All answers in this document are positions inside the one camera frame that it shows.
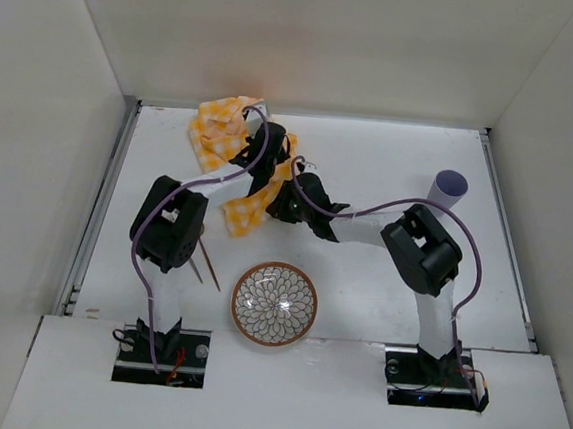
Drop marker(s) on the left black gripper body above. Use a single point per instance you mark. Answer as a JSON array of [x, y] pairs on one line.
[[259, 159]]

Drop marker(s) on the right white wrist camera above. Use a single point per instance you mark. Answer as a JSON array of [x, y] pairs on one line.
[[306, 166]]

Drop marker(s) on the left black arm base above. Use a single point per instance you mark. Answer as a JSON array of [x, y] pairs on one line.
[[184, 367]]

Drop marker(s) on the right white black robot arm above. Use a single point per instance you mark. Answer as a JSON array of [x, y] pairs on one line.
[[424, 254]]

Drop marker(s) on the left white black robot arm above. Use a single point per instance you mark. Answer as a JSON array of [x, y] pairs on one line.
[[167, 227]]

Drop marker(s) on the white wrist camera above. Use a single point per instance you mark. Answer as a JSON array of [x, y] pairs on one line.
[[256, 111], [306, 166]]

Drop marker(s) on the lilac paper cup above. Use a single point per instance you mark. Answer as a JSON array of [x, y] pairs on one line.
[[448, 188]]

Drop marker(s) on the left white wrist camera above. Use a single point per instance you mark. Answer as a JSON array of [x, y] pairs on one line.
[[256, 111]]

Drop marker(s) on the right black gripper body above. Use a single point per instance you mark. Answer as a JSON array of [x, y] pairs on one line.
[[287, 205]]

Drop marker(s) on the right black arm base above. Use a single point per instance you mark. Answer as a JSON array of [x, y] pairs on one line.
[[413, 378]]

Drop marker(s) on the copper spoon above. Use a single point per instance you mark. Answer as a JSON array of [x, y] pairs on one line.
[[208, 260]]

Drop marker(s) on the floral patterned bowl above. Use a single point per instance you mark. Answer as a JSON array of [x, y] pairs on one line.
[[274, 304]]

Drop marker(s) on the yellow white checkered cloth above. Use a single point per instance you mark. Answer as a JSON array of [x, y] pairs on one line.
[[218, 133]]

